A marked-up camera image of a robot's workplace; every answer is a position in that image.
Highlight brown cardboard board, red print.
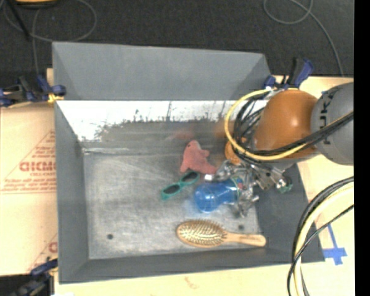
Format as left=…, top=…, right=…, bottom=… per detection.
left=0, top=68, right=60, bottom=278

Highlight green sunglasses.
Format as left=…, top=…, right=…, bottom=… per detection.
left=160, top=171, right=201, bottom=201

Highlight wooden hairbrush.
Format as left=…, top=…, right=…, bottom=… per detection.
left=175, top=219, right=267, bottom=249

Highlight pink toy animal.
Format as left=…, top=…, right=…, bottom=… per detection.
left=179, top=139, right=218, bottom=175

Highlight blue plastic bottle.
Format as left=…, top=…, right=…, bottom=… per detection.
left=193, top=178, right=241, bottom=214

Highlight grey metal bin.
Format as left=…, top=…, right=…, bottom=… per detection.
left=51, top=41, right=325, bottom=284

